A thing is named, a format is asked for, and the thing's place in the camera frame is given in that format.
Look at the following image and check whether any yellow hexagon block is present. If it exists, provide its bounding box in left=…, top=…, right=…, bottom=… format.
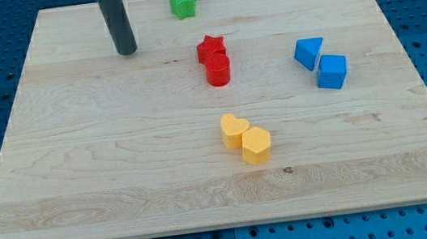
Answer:
left=241, top=126, right=271, bottom=165

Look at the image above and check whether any blue cube block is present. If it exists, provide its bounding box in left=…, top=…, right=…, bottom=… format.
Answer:
left=317, top=54, right=348, bottom=89

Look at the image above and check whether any red cylinder block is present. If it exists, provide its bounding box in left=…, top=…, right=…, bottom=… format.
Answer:
left=205, top=53, right=231, bottom=87

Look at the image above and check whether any light wooden board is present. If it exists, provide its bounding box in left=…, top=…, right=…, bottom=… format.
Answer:
left=0, top=0, right=427, bottom=239

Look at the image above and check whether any yellow heart block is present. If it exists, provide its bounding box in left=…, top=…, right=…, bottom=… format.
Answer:
left=220, top=113, right=250, bottom=149

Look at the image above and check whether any red star block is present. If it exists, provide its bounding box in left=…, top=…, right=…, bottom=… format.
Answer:
left=196, top=35, right=227, bottom=64

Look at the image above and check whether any green star block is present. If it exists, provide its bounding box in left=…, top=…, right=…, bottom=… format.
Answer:
left=169, top=0, right=197, bottom=20

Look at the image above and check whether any dark grey cylindrical pointer rod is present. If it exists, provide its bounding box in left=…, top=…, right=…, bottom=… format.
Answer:
left=96, top=0, right=137, bottom=56

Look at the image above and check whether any blue triangular prism block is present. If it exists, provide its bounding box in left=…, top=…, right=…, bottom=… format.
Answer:
left=294, top=36, right=323, bottom=71

